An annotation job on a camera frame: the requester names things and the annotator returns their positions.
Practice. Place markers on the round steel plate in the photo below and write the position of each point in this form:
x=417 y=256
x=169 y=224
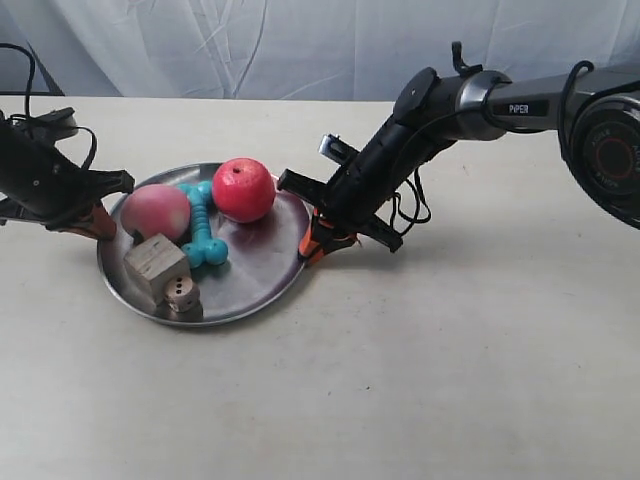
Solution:
x=263 y=263

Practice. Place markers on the red toy apple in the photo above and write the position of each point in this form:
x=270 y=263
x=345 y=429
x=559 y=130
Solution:
x=243 y=190

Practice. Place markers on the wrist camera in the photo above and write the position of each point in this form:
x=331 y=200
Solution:
x=53 y=126
x=336 y=149

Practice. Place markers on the small wooden die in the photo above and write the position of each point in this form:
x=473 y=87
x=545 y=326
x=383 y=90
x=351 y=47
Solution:
x=181 y=294

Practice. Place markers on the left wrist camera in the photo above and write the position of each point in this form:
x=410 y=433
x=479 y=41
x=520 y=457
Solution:
x=53 y=126

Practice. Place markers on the teal rubber bone toy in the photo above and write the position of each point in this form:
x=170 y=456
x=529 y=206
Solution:
x=203 y=247

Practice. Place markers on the wooden cube block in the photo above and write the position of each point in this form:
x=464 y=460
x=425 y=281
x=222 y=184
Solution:
x=152 y=264

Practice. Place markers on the white backdrop cloth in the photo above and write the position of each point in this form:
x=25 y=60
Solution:
x=302 y=50

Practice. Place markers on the pink toy peach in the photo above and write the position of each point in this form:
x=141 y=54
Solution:
x=156 y=209

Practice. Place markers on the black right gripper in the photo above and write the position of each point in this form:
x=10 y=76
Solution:
x=346 y=204

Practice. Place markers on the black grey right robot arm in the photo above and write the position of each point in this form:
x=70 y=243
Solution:
x=593 y=111

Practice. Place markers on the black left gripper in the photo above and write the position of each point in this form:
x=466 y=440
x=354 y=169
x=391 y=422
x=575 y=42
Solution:
x=43 y=186

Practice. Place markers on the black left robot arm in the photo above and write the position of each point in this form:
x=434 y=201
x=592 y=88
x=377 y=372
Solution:
x=42 y=186

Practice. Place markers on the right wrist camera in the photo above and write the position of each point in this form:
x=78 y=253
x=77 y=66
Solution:
x=336 y=149

